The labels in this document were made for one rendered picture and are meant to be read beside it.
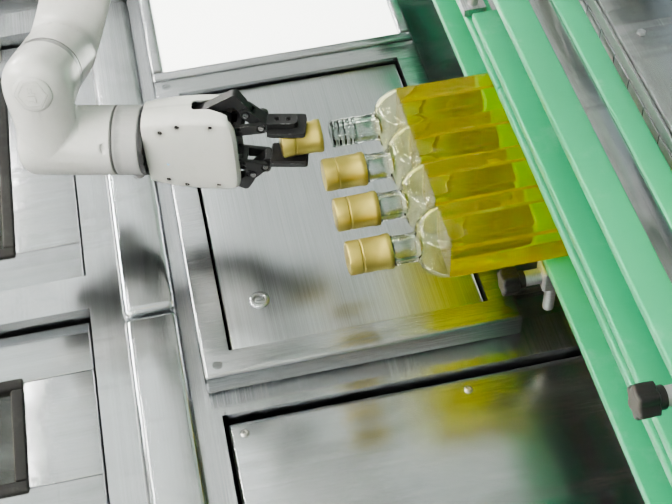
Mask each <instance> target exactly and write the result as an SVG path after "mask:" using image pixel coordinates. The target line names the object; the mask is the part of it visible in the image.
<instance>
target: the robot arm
mask: <svg viewBox="0 0 672 504"><path fill-rule="evenodd" d="M110 2H111V0H39V2H38V7H37V11H36V15H35V19H34V23H33V26H32V29H31V32H30V34H29V35H28V36H27V37H26V38H25V40H24V41H23V42H22V44H21V45H20V46H19V48H18V49H17V50H16V51H15V52H14V54H13V55H12V56H11V58H10V59H9V60H8V62H7V63H6V65H5V67H4V69H3V72H2V78H1V85H2V91H3V95H4V98H5V101H6V104H7V106H8V109H9V111H10V114H11V116H12V119H13V122H14V125H15V127H16V131H17V149H18V154H19V158H20V161H21V163H22V165H23V166H24V168H25V169H26V170H27V171H29V172H30V173H33V174H39V175H134V177H135V178H138V179H140V178H143V177H144V176H145V175H150V176H151V180H154V181H158V182H162V183H167V184H172V185H179V186H188V187H199V188H218V189H232V188H237V187H238V186H240V187H242V188H245V189H247V188H249V187H250V186H251V185H252V183H253V182H254V180H255V178H257V177H258V176H259V175H261V174H262V173H263V172H268V171H270V170H271V167H306V166H307V165H308V158H309V154H304V155H298V156H297V155H296V156H293V157H287V158H284V157H283V155H282V152H281V148H280V143H273V144H272V148H270V147H265V146H255V145H246V144H244V142H243V136H245V135H254V134H263V133H265V132H267V137H269V138H304V137H305V134H306V124H307V115H306V114H269V112H268V110H267V109H265V108H258V107H257V106H256V105H254V104H253V103H251V102H250V101H247V99H246V98H245V97H244V96H243V95H242V93H241V92H240V91H239V90H238V89H231V90H229V91H227V92H225V93H223V94H221V95H216V94H205V95H186V96H176V97H168V98H162V99H156V100H152V101H147V102H145V104H144V105H76V104H75V102H76V98H77V95H78V92H79V89H80V87H81V86H82V84H83V82H84V81H85V79H86V77H87V76H88V74H89V73H90V71H91V69H92V67H93V65H94V62H95V59H96V56H97V53H98V49H99V46H100V42H101V38H102V34H103V30H104V27H105V23H106V19H107V15H108V11H109V7H110ZM245 121H247V122H248V123H249V124H245ZM248 155H249V156H257V157H255V158H254V159H253V160H252V159H248ZM241 169H243V170H244V171H241Z"/></svg>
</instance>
